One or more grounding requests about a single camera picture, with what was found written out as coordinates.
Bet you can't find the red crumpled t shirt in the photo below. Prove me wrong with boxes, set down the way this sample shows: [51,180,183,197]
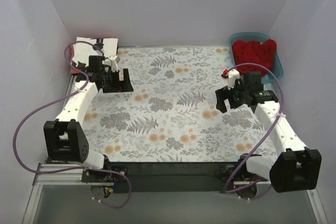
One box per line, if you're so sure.
[232,39,277,70]

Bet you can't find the aluminium frame rail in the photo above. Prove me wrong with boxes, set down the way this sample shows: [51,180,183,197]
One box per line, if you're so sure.
[36,164,267,190]

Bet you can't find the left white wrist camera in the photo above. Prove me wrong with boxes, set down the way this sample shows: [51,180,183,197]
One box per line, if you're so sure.
[104,55,120,72]

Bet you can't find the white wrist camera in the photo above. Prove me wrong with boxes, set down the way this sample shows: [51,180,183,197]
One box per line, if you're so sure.
[104,55,120,72]
[221,69,240,90]

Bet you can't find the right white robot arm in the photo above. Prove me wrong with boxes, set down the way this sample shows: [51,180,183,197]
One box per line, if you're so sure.
[215,69,322,193]

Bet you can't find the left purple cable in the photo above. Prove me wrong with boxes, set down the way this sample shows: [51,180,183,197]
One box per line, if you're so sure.
[14,40,133,208]

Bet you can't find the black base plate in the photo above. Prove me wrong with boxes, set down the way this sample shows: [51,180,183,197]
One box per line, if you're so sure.
[81,162,238,193]

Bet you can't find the purple cable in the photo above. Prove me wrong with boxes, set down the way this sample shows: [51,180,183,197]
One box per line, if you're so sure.
[14,40,133,208]
[222,62,286,199]

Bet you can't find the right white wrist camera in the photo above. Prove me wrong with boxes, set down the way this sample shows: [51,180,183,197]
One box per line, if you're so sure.
[221,69,240,90]

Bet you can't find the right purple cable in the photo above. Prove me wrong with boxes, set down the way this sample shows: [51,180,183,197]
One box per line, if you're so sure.
[222,62,286,199]

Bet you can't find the floral table mat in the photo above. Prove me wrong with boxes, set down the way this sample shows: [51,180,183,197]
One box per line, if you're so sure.
[52,47,295,163]

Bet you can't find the white t shirt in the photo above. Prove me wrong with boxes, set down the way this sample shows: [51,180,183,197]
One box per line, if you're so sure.
[71,37,118,69]

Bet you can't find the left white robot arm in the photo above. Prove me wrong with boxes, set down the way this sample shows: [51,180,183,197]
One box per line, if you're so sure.
[44,56,133,182]

